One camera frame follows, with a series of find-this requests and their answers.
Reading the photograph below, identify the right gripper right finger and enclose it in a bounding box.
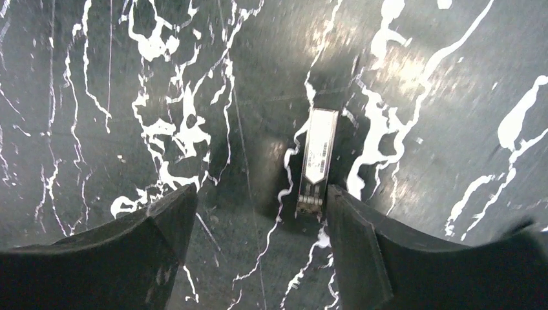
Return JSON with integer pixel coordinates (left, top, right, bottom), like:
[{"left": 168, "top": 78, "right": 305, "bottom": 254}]
[{"left": 326, "top": 185, "right": 547, "bottom": 309}]

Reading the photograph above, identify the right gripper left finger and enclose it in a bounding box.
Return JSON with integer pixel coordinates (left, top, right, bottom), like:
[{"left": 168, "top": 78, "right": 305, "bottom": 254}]
[{"left": 1, "top": 185, "right": 198, "bottom": 309}]

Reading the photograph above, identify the silver SFP plug module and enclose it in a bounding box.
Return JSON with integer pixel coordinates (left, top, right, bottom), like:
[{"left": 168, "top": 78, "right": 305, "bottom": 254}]
[{"left": 296, "top": 108, "right": 339, "bottom": 220}]

